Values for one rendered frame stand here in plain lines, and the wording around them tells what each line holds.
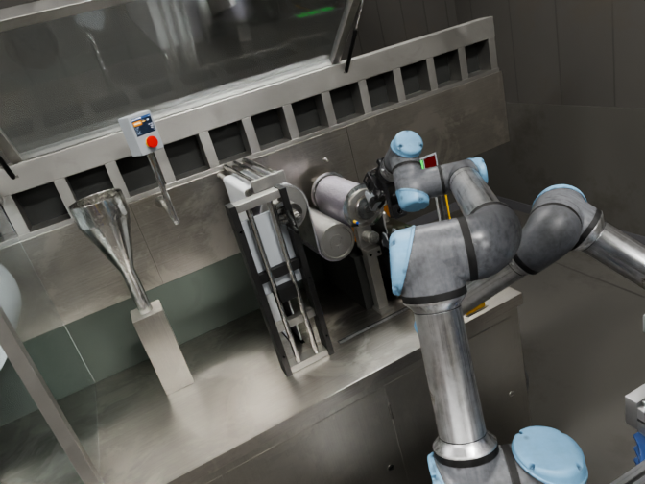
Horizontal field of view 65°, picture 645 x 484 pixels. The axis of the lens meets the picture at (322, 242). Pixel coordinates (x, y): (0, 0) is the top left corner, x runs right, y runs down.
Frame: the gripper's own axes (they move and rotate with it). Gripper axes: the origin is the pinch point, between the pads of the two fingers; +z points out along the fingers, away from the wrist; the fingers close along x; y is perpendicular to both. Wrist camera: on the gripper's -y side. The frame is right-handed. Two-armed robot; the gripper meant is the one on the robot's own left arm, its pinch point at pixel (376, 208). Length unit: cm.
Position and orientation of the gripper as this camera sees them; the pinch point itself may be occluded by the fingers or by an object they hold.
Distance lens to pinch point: 158.4
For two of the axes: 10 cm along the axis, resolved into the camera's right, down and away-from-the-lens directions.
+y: -4.6, -8.5, 2.7
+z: -1.6, 3.7, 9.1
